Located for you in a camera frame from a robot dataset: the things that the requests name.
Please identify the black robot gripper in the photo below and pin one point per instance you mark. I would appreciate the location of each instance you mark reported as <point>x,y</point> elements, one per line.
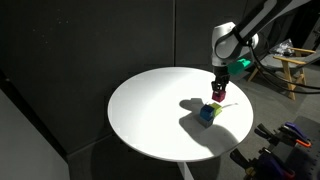
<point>222,77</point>

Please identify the pink cube block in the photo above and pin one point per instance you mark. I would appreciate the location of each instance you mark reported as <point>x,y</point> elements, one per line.
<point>218,96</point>

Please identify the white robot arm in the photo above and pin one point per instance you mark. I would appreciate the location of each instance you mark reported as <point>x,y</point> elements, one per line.
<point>228,40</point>

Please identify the yellow-green cube block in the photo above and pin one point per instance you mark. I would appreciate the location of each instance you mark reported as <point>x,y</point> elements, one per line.
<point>217,108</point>

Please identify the blue cube block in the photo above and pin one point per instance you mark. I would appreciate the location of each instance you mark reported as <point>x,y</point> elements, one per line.
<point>206,112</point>

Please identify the grey cube block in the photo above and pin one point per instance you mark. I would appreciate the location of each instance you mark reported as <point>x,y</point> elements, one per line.
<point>206,123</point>

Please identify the round white table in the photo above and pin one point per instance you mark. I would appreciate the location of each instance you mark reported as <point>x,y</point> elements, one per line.
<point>157,113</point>

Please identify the wooden folding chair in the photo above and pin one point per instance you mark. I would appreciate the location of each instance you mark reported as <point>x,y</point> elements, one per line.
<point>292,68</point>

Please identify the purple orange spring clamp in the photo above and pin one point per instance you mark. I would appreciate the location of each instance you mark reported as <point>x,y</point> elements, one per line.
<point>288,133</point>

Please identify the black perforated cart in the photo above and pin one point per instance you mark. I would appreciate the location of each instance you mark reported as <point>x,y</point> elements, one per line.
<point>305,162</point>

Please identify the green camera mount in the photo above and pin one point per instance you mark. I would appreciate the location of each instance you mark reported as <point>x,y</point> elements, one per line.
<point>239,66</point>

